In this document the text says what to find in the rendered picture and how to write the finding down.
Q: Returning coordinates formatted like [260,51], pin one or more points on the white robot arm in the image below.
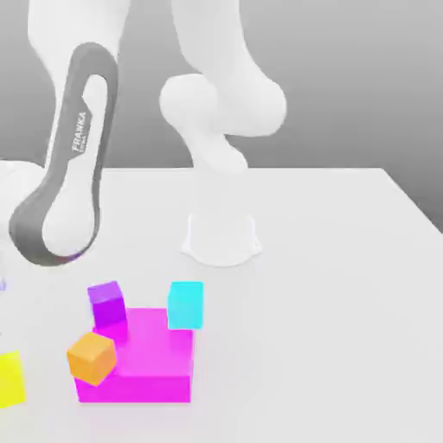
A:
[221,104]

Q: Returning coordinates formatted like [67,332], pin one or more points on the small cyan cube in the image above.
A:
[186,306]

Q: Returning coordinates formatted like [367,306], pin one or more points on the small purple cube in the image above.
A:
[109,309]

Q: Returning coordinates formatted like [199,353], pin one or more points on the small orange cube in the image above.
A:
[90,360]

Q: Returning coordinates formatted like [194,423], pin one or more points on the small yellow cube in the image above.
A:
[10,379]

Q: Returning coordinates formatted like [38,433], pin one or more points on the large magenta box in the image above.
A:
[152,360]

